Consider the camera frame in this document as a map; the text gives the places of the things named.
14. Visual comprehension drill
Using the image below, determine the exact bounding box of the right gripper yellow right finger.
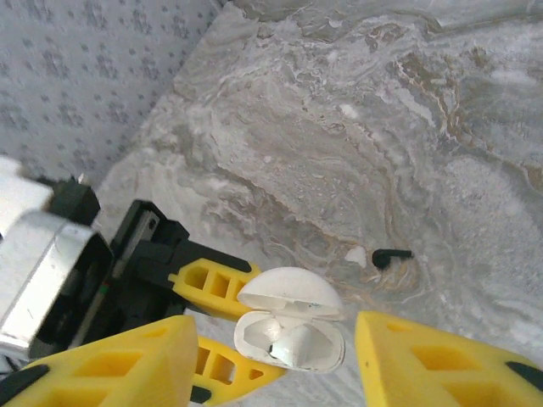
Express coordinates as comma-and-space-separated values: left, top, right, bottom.
355, 310, 543, 407

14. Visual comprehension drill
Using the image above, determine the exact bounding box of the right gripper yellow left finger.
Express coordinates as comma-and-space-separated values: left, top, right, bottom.
0, 315, 199, 407

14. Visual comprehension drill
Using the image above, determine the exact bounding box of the white wireless earbud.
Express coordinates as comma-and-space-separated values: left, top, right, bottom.
266, 324, 324, 370

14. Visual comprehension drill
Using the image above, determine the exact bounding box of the white round charging case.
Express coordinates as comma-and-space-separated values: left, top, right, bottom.
233, 265, 346, 375

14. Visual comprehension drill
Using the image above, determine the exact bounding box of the black wireless earbud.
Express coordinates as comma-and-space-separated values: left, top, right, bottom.
372, 248, 413, 269

